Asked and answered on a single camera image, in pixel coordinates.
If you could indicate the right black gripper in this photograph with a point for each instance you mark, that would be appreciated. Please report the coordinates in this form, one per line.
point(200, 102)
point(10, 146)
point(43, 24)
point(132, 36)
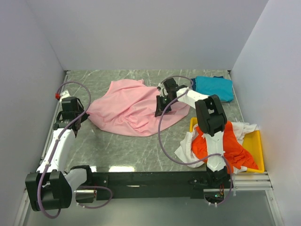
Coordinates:
point(160, 108)

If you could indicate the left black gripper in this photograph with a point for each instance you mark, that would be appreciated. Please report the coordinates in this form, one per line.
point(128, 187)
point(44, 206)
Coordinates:
point(83, 117)

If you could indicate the pink t shirt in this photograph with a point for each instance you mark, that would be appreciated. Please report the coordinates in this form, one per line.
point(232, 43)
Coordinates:
point(128, 108)

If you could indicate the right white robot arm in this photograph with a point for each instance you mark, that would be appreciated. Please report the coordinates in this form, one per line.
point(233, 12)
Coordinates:
point(211, 121)

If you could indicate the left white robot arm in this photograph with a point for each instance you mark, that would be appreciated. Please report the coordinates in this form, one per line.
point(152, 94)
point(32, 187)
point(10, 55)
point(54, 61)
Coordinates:
point(49, 187)

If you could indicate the white t shirt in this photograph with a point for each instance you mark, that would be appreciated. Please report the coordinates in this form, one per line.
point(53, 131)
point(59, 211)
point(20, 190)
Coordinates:
point(185, 154)

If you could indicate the folded teal t shirt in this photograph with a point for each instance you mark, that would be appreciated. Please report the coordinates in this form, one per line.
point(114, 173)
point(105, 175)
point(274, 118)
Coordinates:
point(215, 86)

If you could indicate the black base beam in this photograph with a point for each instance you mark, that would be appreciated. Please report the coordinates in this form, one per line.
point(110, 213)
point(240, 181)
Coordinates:
point(127, 185)

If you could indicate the orange t shirt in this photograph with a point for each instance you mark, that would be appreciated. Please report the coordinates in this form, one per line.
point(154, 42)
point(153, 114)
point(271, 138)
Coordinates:
point(234, 133)

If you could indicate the yellow plastic bin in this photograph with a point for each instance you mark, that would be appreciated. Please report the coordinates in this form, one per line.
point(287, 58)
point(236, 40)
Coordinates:
point(252, 143)

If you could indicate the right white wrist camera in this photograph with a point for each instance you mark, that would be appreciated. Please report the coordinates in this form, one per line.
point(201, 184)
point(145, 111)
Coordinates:
point(162, 90)

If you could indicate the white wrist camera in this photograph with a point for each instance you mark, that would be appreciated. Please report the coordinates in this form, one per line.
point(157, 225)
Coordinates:
point(162, 90)
point(62, 95)

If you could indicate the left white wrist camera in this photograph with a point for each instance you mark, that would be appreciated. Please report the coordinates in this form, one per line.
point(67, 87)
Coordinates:
point(62, 95)

